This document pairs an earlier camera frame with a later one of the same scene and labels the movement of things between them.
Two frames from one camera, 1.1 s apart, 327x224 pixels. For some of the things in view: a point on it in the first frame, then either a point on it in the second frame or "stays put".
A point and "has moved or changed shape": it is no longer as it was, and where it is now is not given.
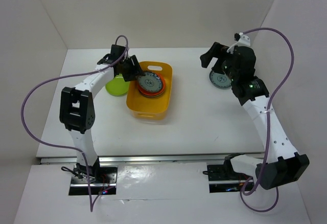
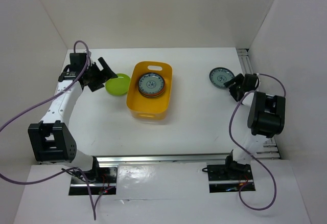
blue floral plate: (150, 82) stays put
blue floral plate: (221, 81) stays put
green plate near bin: (117, 86) stays put
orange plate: (153, 93) has moved or changed shape
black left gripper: (136, 69) to (103, 75)
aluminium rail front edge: (139, 158) stays put
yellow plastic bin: (143, 107) stays put
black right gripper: (216, 50) to (238, 77)
